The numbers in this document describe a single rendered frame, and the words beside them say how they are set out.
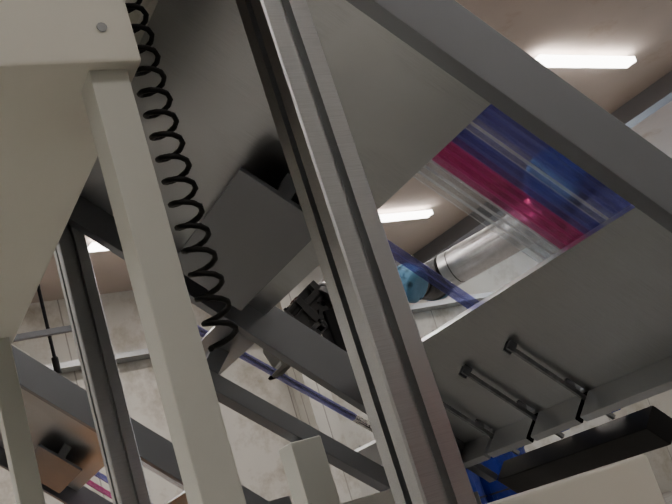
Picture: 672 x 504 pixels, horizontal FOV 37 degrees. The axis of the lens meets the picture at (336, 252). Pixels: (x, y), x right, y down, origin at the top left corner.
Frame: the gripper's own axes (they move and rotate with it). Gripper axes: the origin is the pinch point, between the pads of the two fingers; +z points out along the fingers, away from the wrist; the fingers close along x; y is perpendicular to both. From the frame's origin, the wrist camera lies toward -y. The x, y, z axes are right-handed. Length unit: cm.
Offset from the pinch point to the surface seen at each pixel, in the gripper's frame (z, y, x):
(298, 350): 13.4, 3.6, 38.8
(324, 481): 14.6, -16.7, 12.4
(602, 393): 6, -26, 73
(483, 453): 9, -26, 46
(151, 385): -299, 20, -850
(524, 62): 11, 11, 107
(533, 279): 8, -8, 82
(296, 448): 13.6, -9.4, 12.4
